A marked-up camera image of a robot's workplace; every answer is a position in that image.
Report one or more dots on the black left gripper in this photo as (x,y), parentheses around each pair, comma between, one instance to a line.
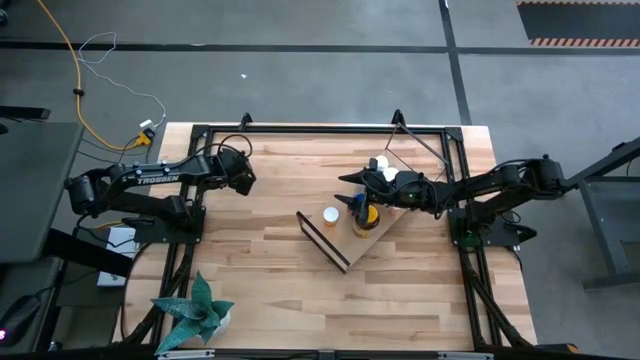
(237,172)

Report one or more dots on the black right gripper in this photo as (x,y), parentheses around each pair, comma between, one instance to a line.
(407,192)

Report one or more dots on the blue-capped clear bottle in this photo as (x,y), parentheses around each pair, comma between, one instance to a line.
(360,204)

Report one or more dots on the amber bottle yellow cap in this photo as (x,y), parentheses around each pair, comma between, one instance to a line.
(371,218)

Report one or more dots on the small white medicine bottle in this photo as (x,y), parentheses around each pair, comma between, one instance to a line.
(381,162)

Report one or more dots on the large white bottle red label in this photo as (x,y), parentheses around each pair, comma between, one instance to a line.
(391,174)

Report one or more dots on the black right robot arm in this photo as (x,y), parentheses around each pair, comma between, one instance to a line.
(490,185)

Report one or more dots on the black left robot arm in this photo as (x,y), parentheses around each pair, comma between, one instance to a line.
(150,177)

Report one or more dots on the yellow power plug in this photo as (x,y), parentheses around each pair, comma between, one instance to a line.
(145,137)

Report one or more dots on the white power adapter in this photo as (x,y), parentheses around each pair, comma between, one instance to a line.
(147,123)

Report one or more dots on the white power box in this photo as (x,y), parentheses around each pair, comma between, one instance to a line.
(122,240)

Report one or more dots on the green snake plant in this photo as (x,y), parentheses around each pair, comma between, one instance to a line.
(192,310)

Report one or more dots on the white plant pot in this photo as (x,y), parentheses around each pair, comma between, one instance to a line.
(225,325)

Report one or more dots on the aluminium extrusion bar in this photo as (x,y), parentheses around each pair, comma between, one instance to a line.
(465,355)
(185,354)

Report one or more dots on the black flat bar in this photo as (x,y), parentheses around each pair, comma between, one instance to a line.
(25,113)

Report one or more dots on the black computer mouse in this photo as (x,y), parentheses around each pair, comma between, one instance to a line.
(20,317)

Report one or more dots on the hazard-striped black floor mat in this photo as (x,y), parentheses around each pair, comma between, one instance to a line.
(575,20)

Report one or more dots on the wooden shelf black metal frame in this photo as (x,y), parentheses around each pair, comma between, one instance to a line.
(345,245)

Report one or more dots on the black aluminium table frame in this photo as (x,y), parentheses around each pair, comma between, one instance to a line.
(325,129)

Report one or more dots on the black frame desk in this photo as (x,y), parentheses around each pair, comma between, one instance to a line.
(607,235)

